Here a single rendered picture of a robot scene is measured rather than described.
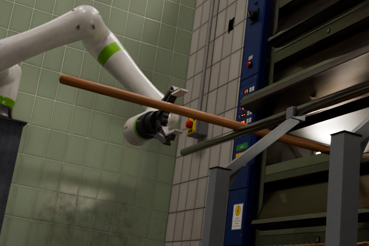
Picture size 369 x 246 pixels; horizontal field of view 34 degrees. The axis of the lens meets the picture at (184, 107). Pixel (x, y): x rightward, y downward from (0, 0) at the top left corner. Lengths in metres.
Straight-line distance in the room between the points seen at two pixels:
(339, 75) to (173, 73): 1.52
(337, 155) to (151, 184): 2.16
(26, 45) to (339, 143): 1.45
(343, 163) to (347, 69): 0.91
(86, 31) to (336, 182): 1.37
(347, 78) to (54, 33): 1.06
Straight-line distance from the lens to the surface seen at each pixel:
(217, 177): 1.54
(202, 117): 1.96
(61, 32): 2.30
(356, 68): 2.01
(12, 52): 2.34
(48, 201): 3.05
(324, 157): 2.19
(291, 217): 2.21
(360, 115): 2.30
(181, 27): 3.53
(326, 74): 2.08
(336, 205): 1.13
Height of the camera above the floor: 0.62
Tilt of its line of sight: 18 degrees up
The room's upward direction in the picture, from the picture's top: 7 degrees clockwise
